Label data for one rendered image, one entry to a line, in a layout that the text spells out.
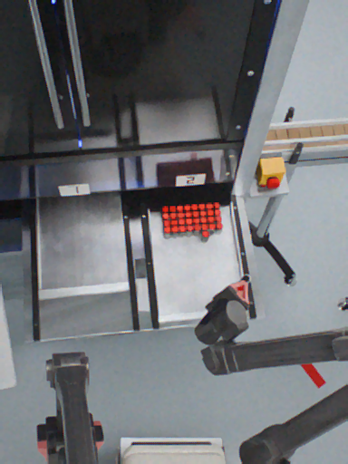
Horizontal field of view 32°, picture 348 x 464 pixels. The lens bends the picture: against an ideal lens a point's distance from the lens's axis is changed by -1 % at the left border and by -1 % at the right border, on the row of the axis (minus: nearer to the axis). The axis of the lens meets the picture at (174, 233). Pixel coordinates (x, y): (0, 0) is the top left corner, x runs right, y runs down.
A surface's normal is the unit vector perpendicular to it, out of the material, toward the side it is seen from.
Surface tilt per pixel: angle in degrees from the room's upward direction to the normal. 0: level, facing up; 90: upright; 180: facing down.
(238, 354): 45
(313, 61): 0
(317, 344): 57
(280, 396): 0
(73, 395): 41
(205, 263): 0
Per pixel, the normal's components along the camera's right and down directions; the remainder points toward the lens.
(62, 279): 0.04, -0.40
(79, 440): 0.07, -0.90
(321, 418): -0.70, 0.18
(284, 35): 0.11, 0.91
